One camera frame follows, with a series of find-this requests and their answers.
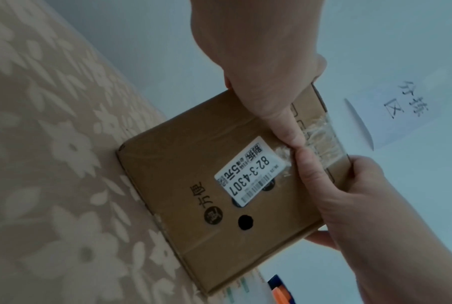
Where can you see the person's right forearm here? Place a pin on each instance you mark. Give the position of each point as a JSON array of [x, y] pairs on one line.
[[424, 276]]

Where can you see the brown cardboard box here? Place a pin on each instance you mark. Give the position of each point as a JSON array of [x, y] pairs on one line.
[[180, 166]]

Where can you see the white handwritten paper sign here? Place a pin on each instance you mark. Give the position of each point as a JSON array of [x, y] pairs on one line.
[[394, 118]]

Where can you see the person's right hand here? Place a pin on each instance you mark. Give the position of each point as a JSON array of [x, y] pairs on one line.
[[379, 207]]

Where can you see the beige floral cloth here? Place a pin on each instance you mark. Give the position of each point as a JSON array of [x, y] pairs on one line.
[[53, 148]]

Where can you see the blue orange box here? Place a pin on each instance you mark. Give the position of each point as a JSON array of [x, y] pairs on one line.
[[280, 292]]

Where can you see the white barcode label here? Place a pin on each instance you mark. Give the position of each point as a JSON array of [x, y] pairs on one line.
[[248, 175]]

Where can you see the white green printed packet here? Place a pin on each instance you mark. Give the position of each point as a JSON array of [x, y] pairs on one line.
[[248, 288]]

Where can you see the person's left hand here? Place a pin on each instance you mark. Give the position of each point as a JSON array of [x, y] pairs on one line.
[[255, 50]]

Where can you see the clear packing tape strip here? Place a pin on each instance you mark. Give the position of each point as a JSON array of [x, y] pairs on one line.
[[323, 139]]

